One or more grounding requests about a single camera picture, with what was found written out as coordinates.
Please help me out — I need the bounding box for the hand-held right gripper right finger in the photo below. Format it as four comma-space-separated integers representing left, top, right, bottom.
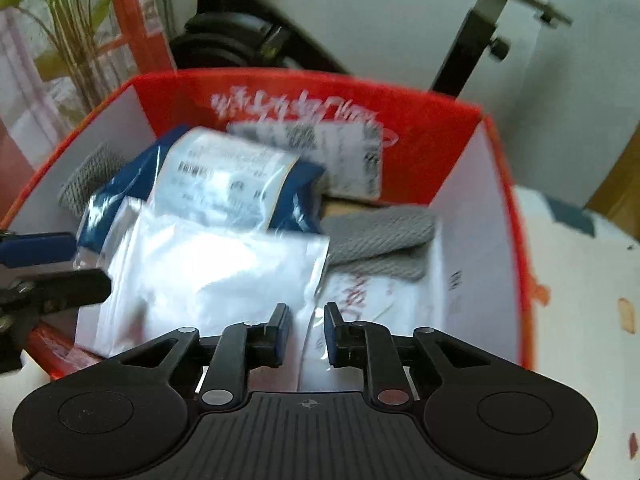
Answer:
323, 302, 507, 407

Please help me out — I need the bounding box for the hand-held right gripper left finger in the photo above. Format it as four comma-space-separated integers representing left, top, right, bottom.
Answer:
119, 302, 295, 407

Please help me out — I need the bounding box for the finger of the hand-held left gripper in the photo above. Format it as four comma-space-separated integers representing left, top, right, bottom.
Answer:
0, 231, 78, 268
0, 267, 113, 322

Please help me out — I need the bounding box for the white face mask packet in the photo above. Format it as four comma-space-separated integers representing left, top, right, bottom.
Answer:
75, 195, 371, 394

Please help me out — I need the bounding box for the grey knitted cloth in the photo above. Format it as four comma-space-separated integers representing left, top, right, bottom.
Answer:
57, 142, 129, 219
322, 207, 438, 282

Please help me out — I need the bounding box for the blue packet with white label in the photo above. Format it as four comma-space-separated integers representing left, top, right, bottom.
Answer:
74, 124, 327, 267

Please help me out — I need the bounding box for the red strawberry print box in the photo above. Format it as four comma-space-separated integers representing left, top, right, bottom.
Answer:
0, 69, 540, 382

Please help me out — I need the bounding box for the white bag with red print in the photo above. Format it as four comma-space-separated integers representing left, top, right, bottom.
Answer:
318, 230, 450, 357

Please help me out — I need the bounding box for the white shipping label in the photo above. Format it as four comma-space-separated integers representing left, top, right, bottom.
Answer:
227, 119, 387, 202

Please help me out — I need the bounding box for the tall green leafy plant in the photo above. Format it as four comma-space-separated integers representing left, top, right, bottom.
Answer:
0, 0, 179, 201

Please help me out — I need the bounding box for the black exercise bike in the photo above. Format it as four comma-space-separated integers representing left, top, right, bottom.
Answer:
169, 0, 585, 100

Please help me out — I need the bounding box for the wooden door frame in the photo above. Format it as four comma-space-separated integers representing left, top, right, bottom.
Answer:
584, 124, 640, 242

